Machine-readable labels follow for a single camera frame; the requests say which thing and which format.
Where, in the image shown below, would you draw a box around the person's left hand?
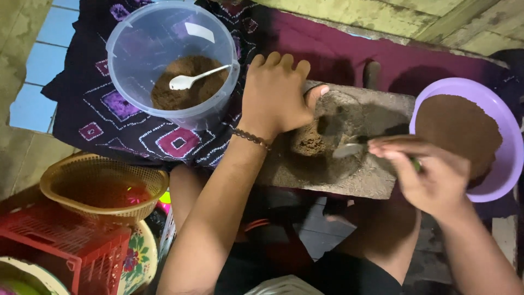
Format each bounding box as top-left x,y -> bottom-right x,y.
237,51 -> 331,143

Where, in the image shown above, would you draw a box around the person's right hand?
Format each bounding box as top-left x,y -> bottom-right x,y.
367,135 -> 472,219

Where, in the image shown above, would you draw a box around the metal spoon with green handle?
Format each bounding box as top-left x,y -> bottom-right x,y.
332,141 -> 422,173

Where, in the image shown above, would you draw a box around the grey stone mortar slab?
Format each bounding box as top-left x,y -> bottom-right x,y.
256,80 -> 416,200

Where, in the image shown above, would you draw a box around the brown powder heap in bowl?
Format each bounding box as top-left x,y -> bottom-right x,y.
414,94 -> 504,190

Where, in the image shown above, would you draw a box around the dark stone pestle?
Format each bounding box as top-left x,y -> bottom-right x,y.
363,61 -> 382,92

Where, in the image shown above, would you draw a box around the brown paste lump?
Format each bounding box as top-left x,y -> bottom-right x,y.
290,122 -> 329,158

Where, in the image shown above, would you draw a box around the maroon cloth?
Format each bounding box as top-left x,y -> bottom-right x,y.
252,7 -> 524,222

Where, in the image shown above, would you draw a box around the purple plastic bowl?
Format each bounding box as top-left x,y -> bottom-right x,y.
409,77 -> 524,203

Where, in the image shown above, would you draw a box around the person's black shorts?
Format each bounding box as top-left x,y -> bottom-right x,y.
214,193 -> 404,295

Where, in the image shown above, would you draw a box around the person's white shirt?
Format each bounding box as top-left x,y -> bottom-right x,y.
245,275 -> 325,295

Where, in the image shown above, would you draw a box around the person's left leg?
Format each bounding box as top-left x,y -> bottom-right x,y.
169,164 -> 215,234

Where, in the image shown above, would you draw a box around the brown powder in tub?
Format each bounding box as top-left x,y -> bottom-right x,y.
150,55 -> 230,111

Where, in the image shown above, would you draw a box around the white plastic spoon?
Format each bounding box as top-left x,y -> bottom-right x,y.
169,63 -> 232,92

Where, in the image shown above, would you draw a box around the clear plastic tub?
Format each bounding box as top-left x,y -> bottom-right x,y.
106,0 -> 241,131

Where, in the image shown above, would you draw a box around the floral enamel basin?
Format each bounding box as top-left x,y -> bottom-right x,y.
116,220 -> 159,295

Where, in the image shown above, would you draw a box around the dark patterned batik cloth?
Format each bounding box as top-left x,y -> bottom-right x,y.
41,0 -> 272,171

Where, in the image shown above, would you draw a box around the tan plastic basket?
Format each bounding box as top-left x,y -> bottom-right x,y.
39,153 -> 170,224

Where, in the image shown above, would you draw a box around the red plastic crate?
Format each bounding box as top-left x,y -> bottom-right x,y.
0,202 -> 132,295

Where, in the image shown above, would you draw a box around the cream bowl with green inside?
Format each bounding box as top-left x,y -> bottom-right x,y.
0,256 -> 71,295

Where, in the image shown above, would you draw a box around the brown bead bracelet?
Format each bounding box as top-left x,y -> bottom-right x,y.
232,127 -> 272,152

